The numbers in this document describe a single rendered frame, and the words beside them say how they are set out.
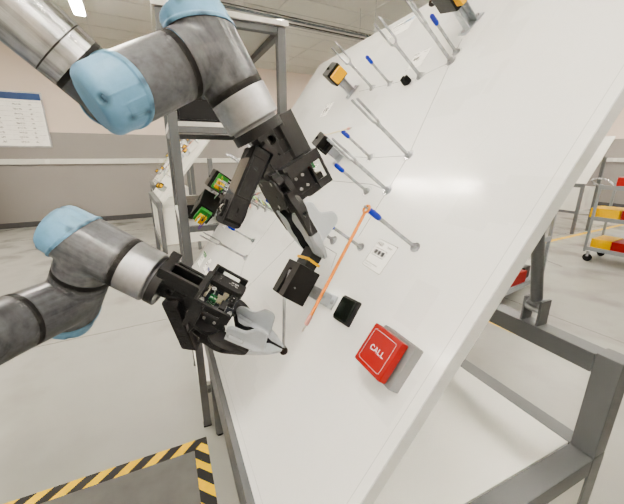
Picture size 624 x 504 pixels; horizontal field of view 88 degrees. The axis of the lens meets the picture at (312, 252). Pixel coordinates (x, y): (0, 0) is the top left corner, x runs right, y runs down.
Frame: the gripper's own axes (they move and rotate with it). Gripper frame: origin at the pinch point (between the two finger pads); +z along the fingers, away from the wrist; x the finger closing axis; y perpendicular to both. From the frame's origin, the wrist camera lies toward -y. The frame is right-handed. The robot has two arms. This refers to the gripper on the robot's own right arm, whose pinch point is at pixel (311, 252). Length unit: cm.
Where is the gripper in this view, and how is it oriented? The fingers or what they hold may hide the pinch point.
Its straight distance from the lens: 51.1
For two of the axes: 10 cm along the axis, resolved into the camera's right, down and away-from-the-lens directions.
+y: 7.5, -5.9, 2.9
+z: 4.6, 7.9, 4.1
